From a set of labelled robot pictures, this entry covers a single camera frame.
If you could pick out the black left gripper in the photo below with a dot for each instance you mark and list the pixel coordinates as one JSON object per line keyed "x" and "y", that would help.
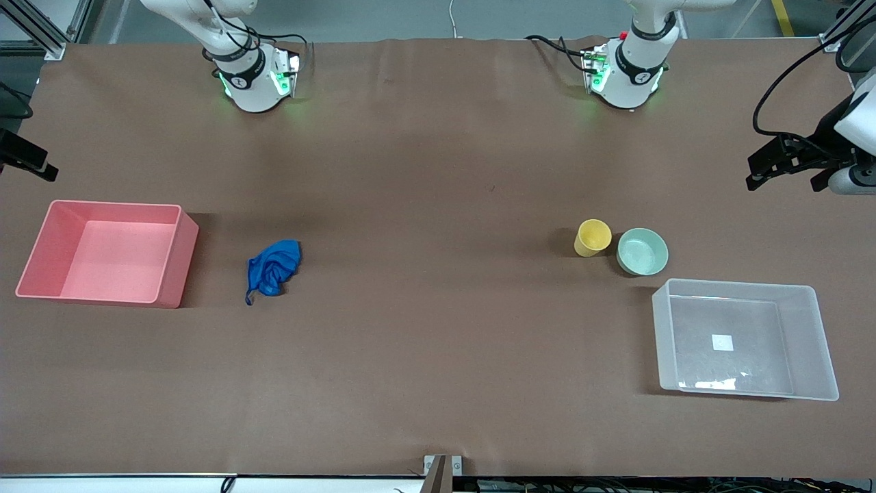
{"x": 826, "y": 137}

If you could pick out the blue cloth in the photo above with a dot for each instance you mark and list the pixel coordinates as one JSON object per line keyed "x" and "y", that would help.
{"x": 277, "y": 267}

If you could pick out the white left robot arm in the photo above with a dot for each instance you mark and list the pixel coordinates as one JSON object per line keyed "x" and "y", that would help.
{"x": 633, "y": 79}

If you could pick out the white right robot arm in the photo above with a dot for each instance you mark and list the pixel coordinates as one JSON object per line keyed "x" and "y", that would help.
{"x": 246, "y": 92}

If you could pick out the pink plastic bin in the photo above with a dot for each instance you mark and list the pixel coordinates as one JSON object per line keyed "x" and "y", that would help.
{"x": 109, "y": 260}

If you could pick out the mint green bowl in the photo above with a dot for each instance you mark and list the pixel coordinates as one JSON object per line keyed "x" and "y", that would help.
{"x": 642, "y": 252}

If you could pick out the clear plastic bin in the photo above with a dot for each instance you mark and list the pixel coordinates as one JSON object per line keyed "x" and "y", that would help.
{"x": 742, "y": 342}

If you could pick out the yellow plastic cup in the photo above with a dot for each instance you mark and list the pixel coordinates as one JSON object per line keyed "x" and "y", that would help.
{"x": 592, "y": 237}

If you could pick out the brown table cover sheet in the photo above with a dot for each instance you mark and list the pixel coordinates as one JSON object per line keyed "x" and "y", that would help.
{"x": 438, "y": 329}

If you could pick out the aluminium frame post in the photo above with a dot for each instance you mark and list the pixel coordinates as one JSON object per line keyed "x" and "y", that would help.
{"x": 848, "y": 24}
{"x": 44, "y": 31}

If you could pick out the white table edge rail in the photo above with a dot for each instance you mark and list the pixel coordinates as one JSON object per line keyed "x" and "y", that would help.
{"x": 137, "y": 483}

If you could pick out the metal table edge bracket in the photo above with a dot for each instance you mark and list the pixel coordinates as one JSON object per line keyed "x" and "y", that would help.
{"x": 441, "y": 472}

